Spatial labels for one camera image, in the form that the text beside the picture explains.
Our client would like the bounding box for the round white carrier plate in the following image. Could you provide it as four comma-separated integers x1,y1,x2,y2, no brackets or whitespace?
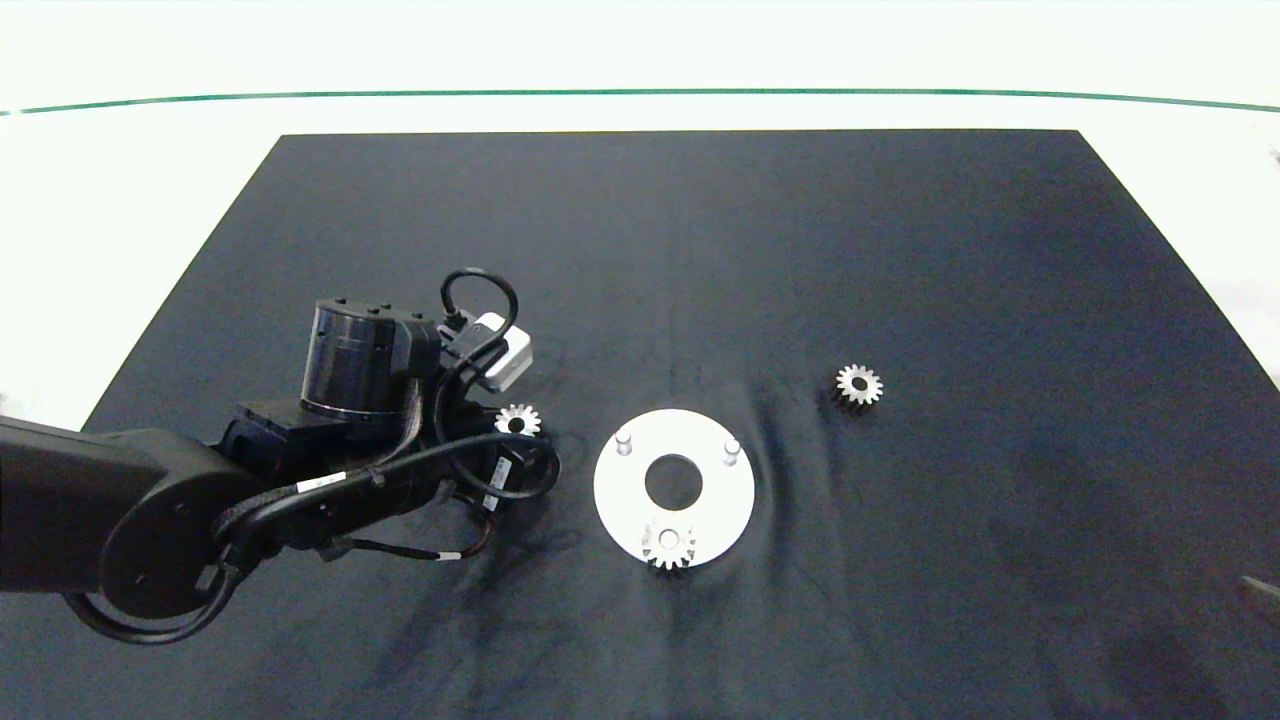
593,408,756,571

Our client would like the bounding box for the dark mat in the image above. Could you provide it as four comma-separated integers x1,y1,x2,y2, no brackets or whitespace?
0,130,1280,720

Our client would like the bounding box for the silver boxy wrist camera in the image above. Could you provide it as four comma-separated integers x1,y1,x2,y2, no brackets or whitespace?
455,312,535,393

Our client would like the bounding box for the dark braided cable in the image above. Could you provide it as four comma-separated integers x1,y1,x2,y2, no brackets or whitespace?
392,378,429,466

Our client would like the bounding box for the thin black tagged cable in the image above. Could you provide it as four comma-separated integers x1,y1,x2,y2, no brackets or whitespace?
320,498,498,563

